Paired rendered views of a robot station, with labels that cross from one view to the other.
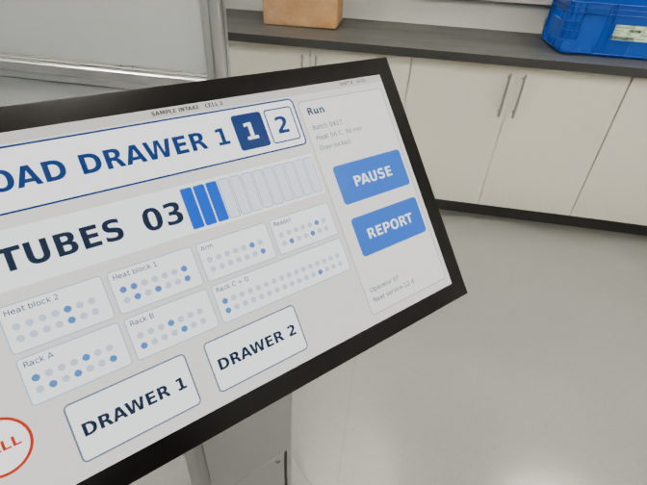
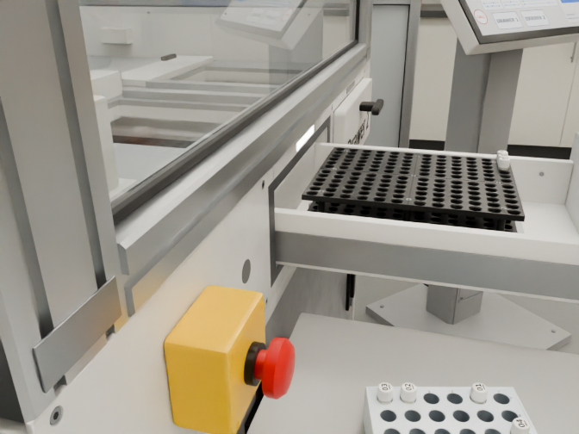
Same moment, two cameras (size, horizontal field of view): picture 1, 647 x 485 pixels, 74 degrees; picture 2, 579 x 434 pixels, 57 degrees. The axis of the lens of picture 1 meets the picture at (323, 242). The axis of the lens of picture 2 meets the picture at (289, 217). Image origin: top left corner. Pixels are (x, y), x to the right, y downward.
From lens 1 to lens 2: 1.37 m
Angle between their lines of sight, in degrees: 12
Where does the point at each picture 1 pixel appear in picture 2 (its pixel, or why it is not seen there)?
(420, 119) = not seen: hidden behind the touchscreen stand
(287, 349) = (544, 22)
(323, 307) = (552, 14)
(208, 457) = (482, 120)
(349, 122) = not seen: outside the picture
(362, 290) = (563, 13)
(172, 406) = (516, 24)
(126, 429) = (507, 25)
